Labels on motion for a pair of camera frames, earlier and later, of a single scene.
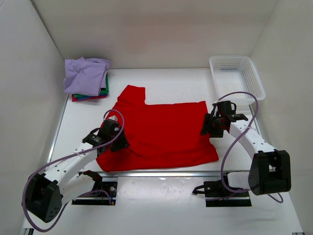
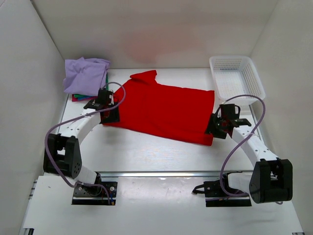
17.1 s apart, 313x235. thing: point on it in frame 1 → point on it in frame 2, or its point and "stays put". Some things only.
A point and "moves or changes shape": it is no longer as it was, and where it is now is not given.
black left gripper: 123,143 → 115,117
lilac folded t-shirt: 85,76 stays put
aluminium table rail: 168,174 stays put
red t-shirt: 158,134 moves or changes shape
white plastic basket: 232,74 stays put
